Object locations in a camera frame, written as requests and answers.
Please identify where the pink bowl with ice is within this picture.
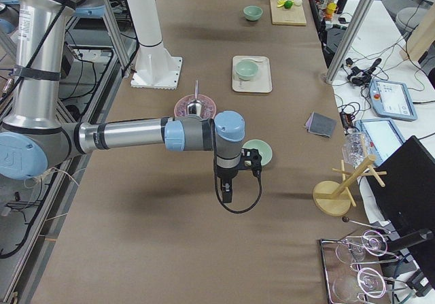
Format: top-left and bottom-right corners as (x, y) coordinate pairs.
(173, 94), (217, 118)

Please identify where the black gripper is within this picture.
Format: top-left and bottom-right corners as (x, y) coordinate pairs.
(217, 166), (238, 203)

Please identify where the wine glass lower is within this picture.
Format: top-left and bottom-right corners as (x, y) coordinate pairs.
(332, 267), (386, 303)

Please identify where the bamboo cutting board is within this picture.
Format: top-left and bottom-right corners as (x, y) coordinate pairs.
(269, 0), (307, 26)

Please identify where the teach pendant near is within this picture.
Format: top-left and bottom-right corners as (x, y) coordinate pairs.
(355, 118), (405, 167)

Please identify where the wire glass rack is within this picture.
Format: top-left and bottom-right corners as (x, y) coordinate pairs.
(319, 239), (412, 303)

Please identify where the aluminium frame post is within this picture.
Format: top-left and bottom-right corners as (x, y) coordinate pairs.
(324, 0), (374, 84)

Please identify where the beige serving tray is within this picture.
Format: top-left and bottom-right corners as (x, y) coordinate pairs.
(232, 55), (273, 94)

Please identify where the metal ice scoop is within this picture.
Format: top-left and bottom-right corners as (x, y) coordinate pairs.
(186, 80), (203, 117)

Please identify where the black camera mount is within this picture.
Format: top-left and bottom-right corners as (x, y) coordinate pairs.
(238, 148), (262, 178)

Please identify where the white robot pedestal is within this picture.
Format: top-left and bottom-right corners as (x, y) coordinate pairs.
(127, 0), (183, 90)

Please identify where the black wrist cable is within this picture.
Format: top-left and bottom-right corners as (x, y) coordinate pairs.
(211, 118), (263, 214)

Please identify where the green bowl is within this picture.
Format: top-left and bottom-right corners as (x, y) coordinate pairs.
(243, 139), (273, 167)
(243, 5), (263, 22)
(234, 60), (258, 81)

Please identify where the lemon slice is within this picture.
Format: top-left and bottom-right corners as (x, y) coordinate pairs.
(277, 0), (288, 8)

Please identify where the black monitor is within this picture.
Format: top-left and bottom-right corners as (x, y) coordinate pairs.
(367, 135), (434, 286)

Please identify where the grey folded cloth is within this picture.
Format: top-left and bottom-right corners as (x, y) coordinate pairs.
(305, 112), (337, 138)

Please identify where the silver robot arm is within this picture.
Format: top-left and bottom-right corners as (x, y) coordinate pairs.
(1, 0), (245, 203)

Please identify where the wine glass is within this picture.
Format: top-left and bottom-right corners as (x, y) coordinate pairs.
(332, 267), (386, 303)
(335, 230), (387, 264)

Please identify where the wooden mug tree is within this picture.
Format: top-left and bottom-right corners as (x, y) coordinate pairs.
(313, 153), (387, 216)

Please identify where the teach pendant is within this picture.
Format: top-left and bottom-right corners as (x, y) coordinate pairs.
(369, 79), (418, 121)
(355, 118), (405, 167)

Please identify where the green bowl on tray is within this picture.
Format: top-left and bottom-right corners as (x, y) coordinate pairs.
(234, 60), (258, 81)

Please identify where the green lime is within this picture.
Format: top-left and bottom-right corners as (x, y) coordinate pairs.
(283, 0), (293, 9)

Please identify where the wine glass upper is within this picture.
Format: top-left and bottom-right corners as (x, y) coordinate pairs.
(335, 230), (387, 264)

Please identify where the teach pendant far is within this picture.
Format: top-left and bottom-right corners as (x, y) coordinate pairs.
(369, 79), (418, 121)

